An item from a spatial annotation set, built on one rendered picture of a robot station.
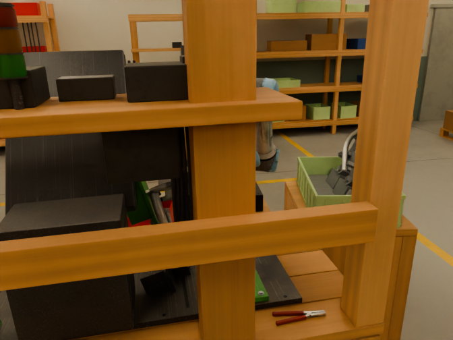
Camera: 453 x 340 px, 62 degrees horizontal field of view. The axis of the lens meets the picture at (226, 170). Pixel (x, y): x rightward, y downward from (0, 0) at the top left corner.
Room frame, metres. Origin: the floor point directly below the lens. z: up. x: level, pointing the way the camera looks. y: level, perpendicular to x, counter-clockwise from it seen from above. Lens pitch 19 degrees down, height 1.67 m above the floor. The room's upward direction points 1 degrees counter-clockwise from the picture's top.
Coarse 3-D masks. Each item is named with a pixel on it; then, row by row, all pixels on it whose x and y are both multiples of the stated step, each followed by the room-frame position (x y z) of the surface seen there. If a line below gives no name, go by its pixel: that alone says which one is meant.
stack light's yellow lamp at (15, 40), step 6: (0, 30) 0.74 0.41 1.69; (6, 30) 0.74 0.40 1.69; (12, 30) 0.75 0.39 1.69; (18, 30) 0.77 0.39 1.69; (0, 36) 0.74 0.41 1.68; (6, 36) 0.74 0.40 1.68; (12, 36) 0.75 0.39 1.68; (18, 36) 0.76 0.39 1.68; (0, 42) 0.74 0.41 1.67; (6, 42) 0.74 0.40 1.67; (12, 42) 0.75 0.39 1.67; (18, 42) 0.76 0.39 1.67; (0, 48) 0.74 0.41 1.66; (6, 48) 0.74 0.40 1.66; (12, 48) 0.75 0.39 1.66; (18, 48) 0.76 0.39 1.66; (0, 54) 0.74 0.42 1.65; (6, 54) 0.74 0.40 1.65; (12, 54) 0.75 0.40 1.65; (18, 54) 0.76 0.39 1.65
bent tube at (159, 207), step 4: (148, 192) 1.11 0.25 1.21; (152, 192) 1.12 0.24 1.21; (160, 192) 1.15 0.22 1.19; (148, 196) 1.13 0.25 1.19; (152, 196) 1.11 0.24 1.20; (156, 196) 1.11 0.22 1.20; (152, 200) 1.10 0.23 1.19; (156, 200) 1.10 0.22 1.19; (160, 200) 1.11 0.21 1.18; (152, 204) 1.10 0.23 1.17; (156, 204) 1.09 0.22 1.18; (160, 204) 1.10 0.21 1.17; (156, 208) 1.08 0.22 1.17; (160, 208) 1.08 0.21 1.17; (156, 212) 1.07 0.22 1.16; (160, 212) 1.07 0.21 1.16; (156, 216) 1.07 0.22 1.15; (160, 216) 1.07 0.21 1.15; (164, 216) 1.07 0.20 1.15; (160, 220) 1.06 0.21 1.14; (164, 220) 1.06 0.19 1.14
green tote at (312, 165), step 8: (304, 160) 2.24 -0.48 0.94; (312, 160) 2.23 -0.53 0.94; (320, 160) 2.23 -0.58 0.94; (328, 160) 2.23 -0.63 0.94; (336, 160) 2.23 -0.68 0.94; (304, 168) 2.03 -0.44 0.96; (312, 168) 2.23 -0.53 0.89; (320, 168) 2.23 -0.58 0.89; (328, 168) 2.23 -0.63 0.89; (336, 168) 2.23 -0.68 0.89; (304, 176) 1.99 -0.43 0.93; (304, 184) 1.97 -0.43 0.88; (312, 184) 1.78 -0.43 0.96; (304, 192) 1.94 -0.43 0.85; (312, 192) 1.71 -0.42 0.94; (304, 200) 1.92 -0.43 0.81; (312, 200) 1.72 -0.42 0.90; (320, 200) 1.64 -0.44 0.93; (328, 200) 1.64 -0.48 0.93; (336, 200) 1.63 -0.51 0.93; (344, 200) 1.63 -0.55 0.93; (400, 200) 1.62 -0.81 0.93; (400, 208) 1.62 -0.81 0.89; (400, 216) 1.62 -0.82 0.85; (400, 224) 1.62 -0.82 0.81
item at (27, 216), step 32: (0, 224) 0.85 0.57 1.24; (32, 224) 0.85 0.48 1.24; (64, 224) 0.85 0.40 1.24; (96, 224) 0.85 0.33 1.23; (32, 288) 0.82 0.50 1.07; (64, 288) 0.83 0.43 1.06; (96, 288) 0.85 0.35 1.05; (128, 288) 0.87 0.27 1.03; (32, 320) 0.82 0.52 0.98; (64, 320) 0.83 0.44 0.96; (96, 320) 0.85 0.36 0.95; (128, 320) 0.86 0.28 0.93
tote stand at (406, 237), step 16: (288, 192) 2.15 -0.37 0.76; (288, 208) 2.14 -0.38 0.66; (400, 240) 1.61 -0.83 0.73; (416, 240) 1.61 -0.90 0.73; (336, 256) 1.60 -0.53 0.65; (400, 256) 1.61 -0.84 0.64; (400, 272) 1.61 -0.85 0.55; (400, 288) 1.61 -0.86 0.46; (400, 304) 1.61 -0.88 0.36; (384, 320) 1.61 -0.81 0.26; (400, 320) 1.61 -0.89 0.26; (384, 336) 1.61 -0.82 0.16; (400, 336) 1.61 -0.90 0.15
